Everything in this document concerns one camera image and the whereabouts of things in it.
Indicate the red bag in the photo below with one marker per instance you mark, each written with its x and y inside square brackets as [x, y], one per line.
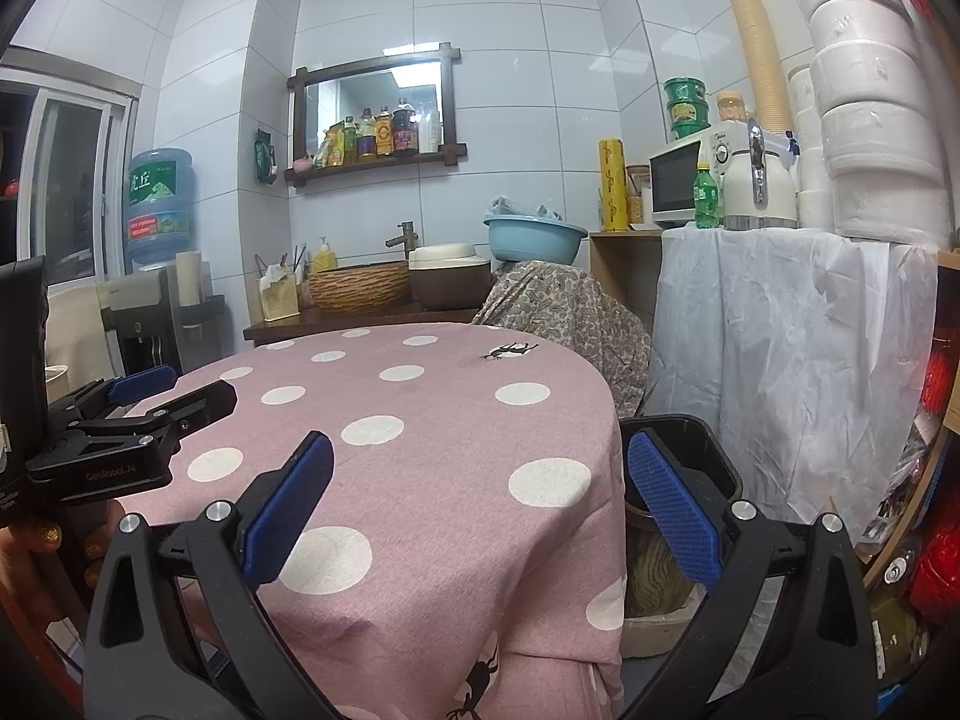
[941, 577]

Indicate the tall stack of paper cups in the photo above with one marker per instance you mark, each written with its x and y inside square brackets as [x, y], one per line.
[761, 52]

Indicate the person's left hand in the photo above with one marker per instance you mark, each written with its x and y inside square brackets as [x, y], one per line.
[30, 551]

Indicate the light wooden cabinet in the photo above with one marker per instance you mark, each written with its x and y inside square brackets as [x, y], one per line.
[622, 270]

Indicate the pink polka dot tablecloth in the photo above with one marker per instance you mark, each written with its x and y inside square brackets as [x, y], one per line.
[435, 510]

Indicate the white crinkled cloth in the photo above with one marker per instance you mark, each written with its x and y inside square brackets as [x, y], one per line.
[780, 352]

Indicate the patterned utensil holder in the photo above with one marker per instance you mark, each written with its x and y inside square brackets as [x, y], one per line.
[305, 289]

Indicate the window frame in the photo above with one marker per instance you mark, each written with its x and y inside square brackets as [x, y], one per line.
[82, 82]

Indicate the bronze faucet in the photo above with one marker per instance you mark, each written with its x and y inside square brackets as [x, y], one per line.
[406, 238]

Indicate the white microwave oven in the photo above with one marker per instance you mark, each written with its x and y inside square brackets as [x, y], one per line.
[675, 184]

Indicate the yellow film roll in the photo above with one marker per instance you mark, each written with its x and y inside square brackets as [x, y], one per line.
[612, 184]

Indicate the stack of small white bowls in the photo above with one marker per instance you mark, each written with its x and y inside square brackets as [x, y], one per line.
[810, 165]

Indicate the light blue plastic basin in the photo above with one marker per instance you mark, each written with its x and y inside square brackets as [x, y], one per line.
[532, 242]

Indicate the water dispenser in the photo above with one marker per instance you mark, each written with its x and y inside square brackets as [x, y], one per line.
[139, 315]

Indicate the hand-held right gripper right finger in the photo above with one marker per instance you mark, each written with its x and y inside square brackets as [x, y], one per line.
[671, 510]

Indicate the waste bin with black liner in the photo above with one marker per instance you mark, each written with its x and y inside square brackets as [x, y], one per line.
[694, 442]

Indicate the blue water jug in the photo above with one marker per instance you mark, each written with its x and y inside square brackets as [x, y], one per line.
[160, 210]

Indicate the wooden framed mirror shelf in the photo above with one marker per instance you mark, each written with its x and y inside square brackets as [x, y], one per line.
[375, 64]

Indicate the glass jar wooden lid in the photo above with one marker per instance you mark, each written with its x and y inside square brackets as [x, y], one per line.
[638, 199]

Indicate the yellow lidded jar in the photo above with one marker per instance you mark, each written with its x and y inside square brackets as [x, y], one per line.
[731, 107]

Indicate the wicker pattern basin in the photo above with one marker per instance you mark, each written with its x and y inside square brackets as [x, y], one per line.
[360, 289]

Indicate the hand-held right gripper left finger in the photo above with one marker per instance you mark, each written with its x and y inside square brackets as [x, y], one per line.
[289, 510]

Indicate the green hanging packet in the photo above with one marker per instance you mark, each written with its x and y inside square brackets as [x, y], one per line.
[264, 157]

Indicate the brown rice cooker cream lid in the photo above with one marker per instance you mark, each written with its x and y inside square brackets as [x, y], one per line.
[448, 281]

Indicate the grey plastic bag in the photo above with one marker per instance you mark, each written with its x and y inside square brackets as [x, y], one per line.
[521, 208]

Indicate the row of condiment bottles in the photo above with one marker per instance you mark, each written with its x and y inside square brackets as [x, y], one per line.
[382, 135]

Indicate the green soda bottle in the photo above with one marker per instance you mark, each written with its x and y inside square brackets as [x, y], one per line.
[707, 202]

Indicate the dark wooden counter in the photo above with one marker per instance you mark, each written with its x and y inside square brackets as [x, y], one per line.
[300, 324]

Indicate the green instant noodle bowl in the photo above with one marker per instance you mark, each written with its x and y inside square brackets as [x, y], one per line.
[688, 111]
[685, 88]
[690, 130]

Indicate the dark cup holder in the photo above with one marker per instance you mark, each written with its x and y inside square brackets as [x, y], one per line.
[204, 311]

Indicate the floral patterned cloth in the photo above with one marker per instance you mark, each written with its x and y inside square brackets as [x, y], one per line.
[570, 315]

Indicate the dark chopsticks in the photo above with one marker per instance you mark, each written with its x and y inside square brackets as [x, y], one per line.
[298, 255]

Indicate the yellow soap pump bottle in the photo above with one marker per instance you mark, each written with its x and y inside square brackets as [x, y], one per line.
[324, 257]

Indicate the cream slatted tissue box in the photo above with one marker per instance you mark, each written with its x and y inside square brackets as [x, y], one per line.
[279, 298]

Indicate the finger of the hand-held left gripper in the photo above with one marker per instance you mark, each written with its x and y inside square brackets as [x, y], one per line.
[202, 401]
[139, 386]

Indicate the beige paper cup sleeve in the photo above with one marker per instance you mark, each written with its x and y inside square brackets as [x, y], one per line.
[189, 274]

